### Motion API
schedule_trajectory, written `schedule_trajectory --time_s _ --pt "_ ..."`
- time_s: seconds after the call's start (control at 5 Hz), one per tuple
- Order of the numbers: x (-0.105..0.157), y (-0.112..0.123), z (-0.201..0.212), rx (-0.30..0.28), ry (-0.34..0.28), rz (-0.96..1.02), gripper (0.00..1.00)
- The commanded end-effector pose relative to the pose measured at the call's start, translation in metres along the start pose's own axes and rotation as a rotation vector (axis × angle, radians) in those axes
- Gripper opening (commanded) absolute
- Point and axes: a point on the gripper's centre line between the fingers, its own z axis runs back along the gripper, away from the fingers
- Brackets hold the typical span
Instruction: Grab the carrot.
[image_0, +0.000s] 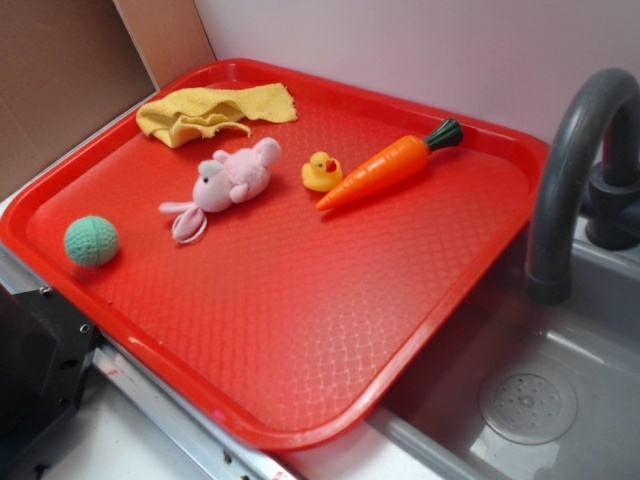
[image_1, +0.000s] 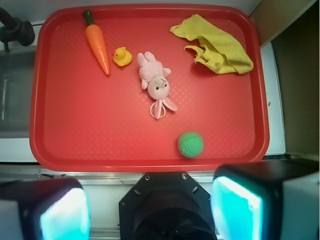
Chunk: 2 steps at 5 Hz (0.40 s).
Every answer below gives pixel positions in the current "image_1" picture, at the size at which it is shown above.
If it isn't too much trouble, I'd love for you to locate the pink plush bunny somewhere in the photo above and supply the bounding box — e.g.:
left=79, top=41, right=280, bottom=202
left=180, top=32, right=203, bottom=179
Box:
left=136, top=51, right=178, bottom=120

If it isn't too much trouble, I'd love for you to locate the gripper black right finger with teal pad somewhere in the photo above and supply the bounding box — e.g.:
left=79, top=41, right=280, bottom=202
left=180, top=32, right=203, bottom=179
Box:
left=210, top=159, right=320, bottom=240

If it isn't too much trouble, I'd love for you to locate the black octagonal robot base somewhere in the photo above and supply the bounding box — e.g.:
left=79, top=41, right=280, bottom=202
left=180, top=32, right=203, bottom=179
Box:
left=118, top=172, right=217, bottom=240

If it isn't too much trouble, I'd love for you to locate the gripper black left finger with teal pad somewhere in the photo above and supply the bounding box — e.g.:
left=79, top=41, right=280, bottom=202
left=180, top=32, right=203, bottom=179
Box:
left=0, top=178, right=91, bottom=240

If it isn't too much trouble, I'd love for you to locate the yellow cloth rag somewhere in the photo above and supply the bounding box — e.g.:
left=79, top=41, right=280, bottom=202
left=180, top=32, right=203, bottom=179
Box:
left=169, top=14, right=254, bottom=75

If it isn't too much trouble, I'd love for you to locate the green textured ball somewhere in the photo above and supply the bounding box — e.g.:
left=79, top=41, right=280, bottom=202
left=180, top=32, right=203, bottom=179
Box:
left=177, top=132, right=204, bottom=158

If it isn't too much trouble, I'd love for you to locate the red plastic tray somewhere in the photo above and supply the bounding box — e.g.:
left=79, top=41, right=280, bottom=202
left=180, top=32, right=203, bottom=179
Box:
left=29, top=4, right=269, bottom=172

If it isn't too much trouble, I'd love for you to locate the metal sink basin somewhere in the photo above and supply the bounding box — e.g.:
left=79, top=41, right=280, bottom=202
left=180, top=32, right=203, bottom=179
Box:
left=0, top=46, right=36, bottom=139

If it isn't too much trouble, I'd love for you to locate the yellow rubber duck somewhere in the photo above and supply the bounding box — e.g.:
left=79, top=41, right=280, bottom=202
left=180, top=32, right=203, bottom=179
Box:
left=112, top=47, right=133, bottom=67

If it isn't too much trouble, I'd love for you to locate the orange toy carrot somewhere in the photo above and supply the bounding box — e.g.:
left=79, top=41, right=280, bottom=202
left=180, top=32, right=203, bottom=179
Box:
left=82, top=10, right=110, bottom=76

